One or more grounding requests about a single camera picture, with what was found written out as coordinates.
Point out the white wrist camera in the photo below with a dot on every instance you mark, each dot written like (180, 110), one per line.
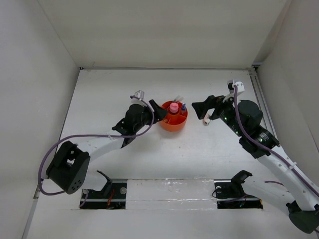
(235, 88)
(138, 97)

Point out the clear blue-cap spray bottle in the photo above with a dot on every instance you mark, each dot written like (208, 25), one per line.
(183, 109)

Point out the aluminium frame rail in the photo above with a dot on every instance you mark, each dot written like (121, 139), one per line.
(261, 101)

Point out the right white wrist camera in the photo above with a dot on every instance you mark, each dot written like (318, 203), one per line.
(235, 88)

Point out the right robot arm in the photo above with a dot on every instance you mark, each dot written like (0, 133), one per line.
(300, 200)

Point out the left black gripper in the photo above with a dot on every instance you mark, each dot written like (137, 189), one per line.
(159, 113)

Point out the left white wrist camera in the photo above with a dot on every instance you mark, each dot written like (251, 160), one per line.
(138, 97)

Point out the orange round compartment container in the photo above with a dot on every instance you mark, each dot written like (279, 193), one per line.
(173, 123)

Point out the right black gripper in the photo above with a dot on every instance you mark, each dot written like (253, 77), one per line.
(202, 107)

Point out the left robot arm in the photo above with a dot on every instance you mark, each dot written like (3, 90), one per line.
(69, 167)

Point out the pink glue bottle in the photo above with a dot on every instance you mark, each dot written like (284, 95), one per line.
(173, 108)

